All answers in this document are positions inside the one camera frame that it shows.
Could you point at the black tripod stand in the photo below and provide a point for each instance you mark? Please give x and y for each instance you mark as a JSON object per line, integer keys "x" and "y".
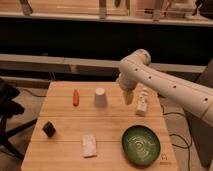
{"x": 9, "y": 108}

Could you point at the orange carrot toy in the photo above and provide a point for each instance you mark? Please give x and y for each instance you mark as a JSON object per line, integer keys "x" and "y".
{"x": 75, "y": 98}

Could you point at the white figurine bottle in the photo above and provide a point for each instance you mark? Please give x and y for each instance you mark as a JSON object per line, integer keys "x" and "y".
{"x": 142, "y": 103}

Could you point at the black eraser block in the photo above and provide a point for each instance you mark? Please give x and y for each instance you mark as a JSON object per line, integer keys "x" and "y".
{"x": 49, "y": 129}

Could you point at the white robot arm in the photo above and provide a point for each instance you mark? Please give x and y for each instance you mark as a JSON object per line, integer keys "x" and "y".
{"x": 195, "y": 98}

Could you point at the green ceramic bowl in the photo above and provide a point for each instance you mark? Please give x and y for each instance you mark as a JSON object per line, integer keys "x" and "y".
{"x": 140, "y": 145}

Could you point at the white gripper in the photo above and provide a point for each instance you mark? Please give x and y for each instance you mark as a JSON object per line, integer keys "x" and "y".
{"x": 128, "y": 97}

